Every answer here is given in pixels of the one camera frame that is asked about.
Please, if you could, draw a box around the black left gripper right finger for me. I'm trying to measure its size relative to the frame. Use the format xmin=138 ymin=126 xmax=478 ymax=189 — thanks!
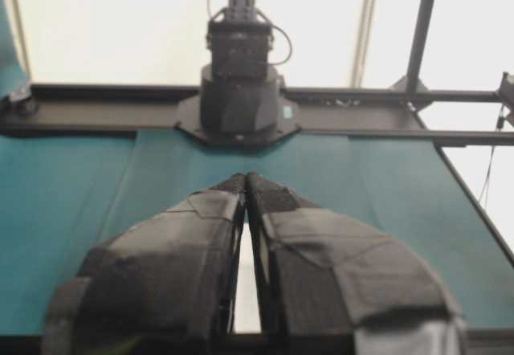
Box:
xmin=246 ymin=173 xmax=467 ymax=354

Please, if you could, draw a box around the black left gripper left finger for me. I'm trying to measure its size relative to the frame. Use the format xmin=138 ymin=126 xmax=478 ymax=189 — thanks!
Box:
xmin=42 ymin=174 xmax=246 ymax=354

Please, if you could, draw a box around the white plastic case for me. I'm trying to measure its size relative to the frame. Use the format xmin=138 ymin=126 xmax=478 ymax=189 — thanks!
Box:
xmin=234 ymin=222 xmax=261 ymax=333

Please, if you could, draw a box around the teal table mat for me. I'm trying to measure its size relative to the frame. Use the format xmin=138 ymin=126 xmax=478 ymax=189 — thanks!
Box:
xmin=0 ymin=0 xmax=514 ymax=338

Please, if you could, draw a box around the black metal frame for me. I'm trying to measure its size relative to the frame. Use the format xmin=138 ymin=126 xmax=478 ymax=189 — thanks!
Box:
xmin=0 ymin=0 xmax=514 ymax=267

